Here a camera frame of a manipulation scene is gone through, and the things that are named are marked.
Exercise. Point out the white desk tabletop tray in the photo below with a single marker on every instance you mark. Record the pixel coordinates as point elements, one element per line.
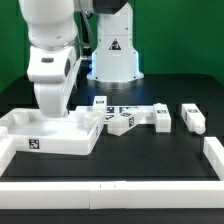
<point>75,134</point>

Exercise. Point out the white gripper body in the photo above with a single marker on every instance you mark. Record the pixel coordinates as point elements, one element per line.
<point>53,96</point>

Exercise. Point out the white marker base plate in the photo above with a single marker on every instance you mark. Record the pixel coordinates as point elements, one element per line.
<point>112,111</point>

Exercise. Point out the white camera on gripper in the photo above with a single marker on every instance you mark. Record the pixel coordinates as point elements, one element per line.
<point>50,66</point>

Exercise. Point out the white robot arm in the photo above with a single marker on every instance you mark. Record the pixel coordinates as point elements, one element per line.
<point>61,32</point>

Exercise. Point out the white L-shaped fence wall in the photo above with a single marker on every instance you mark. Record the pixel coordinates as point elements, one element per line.
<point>105,195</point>

